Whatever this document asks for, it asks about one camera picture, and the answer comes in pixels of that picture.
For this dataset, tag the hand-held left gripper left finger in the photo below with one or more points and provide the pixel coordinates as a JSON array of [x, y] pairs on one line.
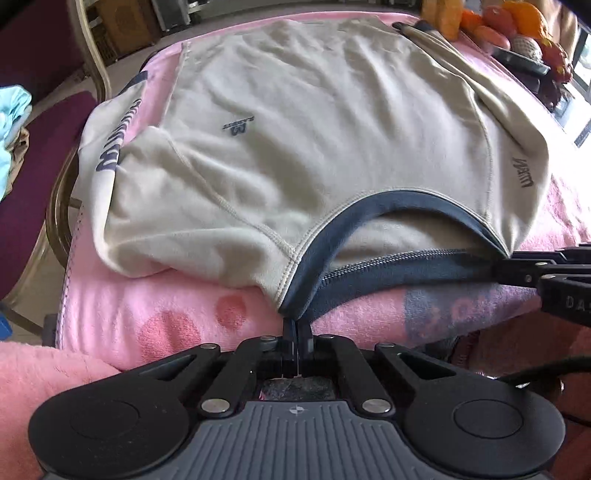
[[290, 342]]

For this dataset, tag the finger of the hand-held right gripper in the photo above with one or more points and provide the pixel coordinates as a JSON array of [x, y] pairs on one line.
[[521, 270], [565, 300]]

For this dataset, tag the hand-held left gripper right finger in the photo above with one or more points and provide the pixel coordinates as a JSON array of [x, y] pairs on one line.
[[304, 342]]

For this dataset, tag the beige sweatshirt with navy collar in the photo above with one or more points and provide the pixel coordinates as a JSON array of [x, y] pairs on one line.
[[300, 152]]

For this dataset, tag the pink printed blanket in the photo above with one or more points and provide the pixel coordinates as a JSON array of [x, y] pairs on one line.
[[184, 323]]

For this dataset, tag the black tray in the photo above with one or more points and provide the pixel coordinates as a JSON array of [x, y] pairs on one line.
[[521, 62]]

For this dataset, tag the maroon upholstered chair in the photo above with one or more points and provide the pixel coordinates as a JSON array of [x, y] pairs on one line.
[[46, 152]]

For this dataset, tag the beige cloth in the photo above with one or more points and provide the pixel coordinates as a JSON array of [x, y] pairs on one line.
[[21, 150]]

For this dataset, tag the cardboard box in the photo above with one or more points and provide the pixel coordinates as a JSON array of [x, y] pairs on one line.
[[122, 25]]

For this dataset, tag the light blue cloth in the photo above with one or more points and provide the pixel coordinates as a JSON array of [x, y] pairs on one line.
[[11, 110]]

